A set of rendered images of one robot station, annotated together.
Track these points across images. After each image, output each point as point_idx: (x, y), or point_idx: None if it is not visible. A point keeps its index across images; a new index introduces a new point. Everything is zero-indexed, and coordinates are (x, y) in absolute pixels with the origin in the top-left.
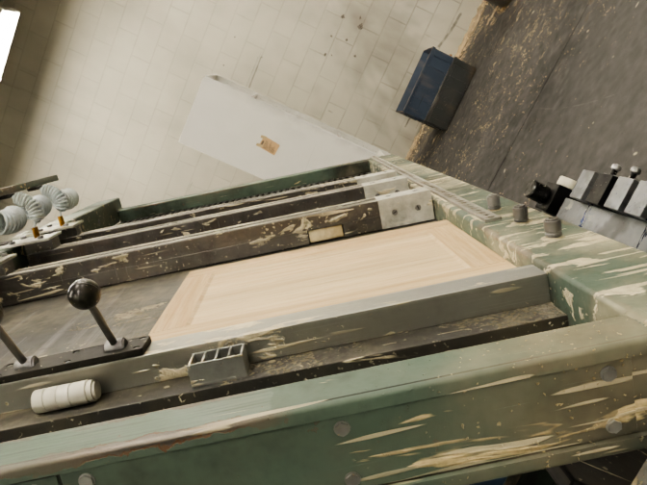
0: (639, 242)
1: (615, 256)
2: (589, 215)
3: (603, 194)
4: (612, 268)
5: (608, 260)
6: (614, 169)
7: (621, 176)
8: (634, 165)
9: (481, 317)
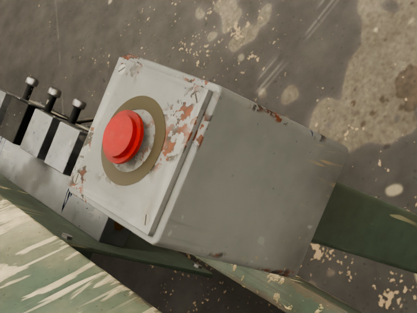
0: (65, 202)
1: (37, 258)
2: (4, 149)
3: (18, 130)
4: (34, 288)
5: (28, 268)
6: (30, 85)
7: (43, 14)
8: (57, 0)
9: None
